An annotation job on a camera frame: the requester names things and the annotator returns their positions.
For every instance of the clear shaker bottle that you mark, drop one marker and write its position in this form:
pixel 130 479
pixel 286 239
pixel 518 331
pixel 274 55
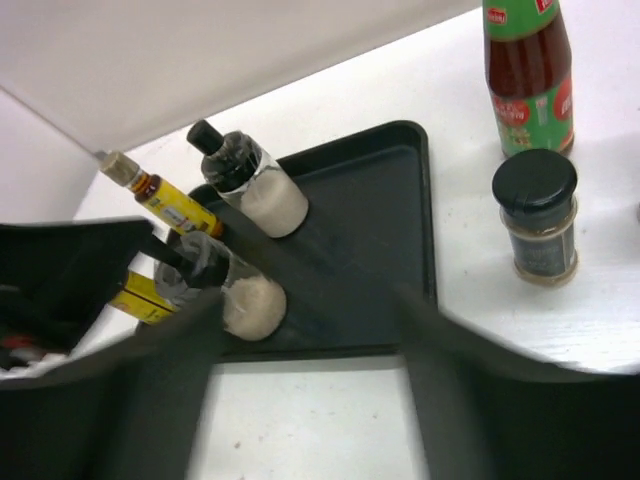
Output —
pixel 248 179
pixel 253 305

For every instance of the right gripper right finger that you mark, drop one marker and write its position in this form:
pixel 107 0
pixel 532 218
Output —
pixel 485 411

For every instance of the red chili sauce bottle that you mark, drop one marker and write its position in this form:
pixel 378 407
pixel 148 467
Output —
pixel 528 73

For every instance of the small pepper spice jar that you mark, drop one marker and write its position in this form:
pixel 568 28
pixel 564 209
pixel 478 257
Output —
pixel 535 190

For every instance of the yellow label oil bottle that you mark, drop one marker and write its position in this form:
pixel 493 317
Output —
pixel 137 297
pixel 180 212

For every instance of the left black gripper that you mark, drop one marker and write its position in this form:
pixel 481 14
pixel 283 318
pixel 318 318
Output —
pixel 56 279

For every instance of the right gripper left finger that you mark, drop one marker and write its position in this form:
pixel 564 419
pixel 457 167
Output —
pixel 128 411

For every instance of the black rectangular plastic tray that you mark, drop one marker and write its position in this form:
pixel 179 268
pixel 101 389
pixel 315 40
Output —
pixel 369 228

